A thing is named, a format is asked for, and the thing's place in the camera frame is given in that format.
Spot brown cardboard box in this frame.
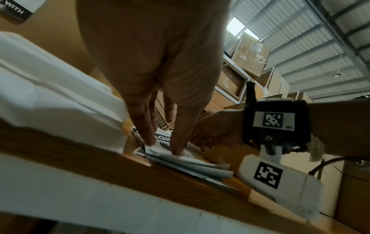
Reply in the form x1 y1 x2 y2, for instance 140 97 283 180
231 32 271 79

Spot small taped cardboard box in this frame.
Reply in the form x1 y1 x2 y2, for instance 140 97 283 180
0 0 99 76

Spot plastic wrapped cardboard box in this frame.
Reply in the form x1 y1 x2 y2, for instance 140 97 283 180
256 66 291 98

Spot medium taped cardboard box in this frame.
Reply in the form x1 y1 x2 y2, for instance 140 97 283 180
334 158 370 230

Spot wooden shelf unit white frame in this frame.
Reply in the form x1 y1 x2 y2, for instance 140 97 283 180
206 45 290 111

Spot person's right hand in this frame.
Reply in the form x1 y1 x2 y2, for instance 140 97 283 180
189 109 247 153

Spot white backing paper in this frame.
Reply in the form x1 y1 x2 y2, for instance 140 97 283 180
0 30 134 154

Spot large cardboard box white sticker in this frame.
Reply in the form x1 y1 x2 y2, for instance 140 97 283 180
217 66 249 101

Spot person's left hand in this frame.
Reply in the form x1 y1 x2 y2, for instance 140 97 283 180
75 0 232 157

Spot person's right forearm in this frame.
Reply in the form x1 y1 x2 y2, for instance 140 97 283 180
306 99 370 158

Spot right wrist tracker band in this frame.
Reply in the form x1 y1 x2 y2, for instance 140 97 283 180
242 81 312 153

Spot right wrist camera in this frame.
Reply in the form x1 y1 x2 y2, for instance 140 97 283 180
237 143 325 220

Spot stack of fragile stickers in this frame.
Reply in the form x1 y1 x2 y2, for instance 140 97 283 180
132 126 235 186

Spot barcode printed cardboard box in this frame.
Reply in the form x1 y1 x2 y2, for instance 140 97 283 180
154 90 177 131

